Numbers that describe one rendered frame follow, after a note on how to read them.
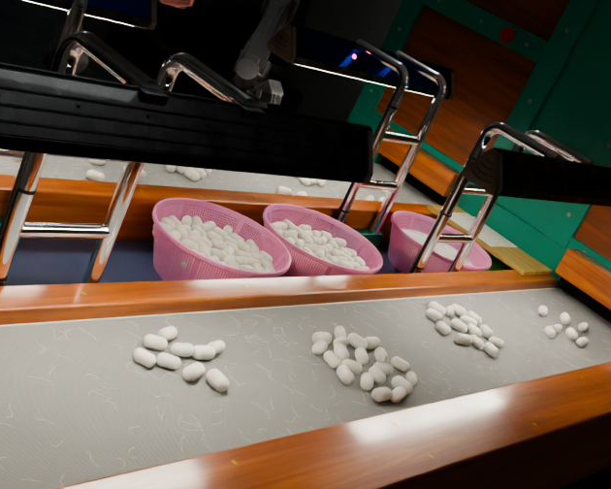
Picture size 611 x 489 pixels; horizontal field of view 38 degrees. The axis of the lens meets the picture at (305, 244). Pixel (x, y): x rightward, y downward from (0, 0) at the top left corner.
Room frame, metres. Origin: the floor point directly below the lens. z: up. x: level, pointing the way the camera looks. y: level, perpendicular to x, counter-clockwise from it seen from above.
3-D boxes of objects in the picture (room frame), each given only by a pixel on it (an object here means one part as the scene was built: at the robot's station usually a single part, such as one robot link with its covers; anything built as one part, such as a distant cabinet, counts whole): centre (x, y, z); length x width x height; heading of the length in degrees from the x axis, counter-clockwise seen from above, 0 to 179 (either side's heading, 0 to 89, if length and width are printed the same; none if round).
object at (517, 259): (2.24, -0.43, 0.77); 0.33 x 0.15 x 0.01; 53
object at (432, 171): (2.48, -0.19, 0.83); 0.30 x 0.06 x 0.07; 53
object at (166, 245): (1.49, 0.14, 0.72); 0.27 x 0.27 x 0.10
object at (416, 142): (2.05, -0.03, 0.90); 0.20 x 0.19 x 0.45; 143
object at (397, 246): (2.06, -0.29, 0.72); 0.27 x 0.27 x 0.10
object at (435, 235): (1.80, -0.35, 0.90); 0.20 x 0.19 x 0.45; 143
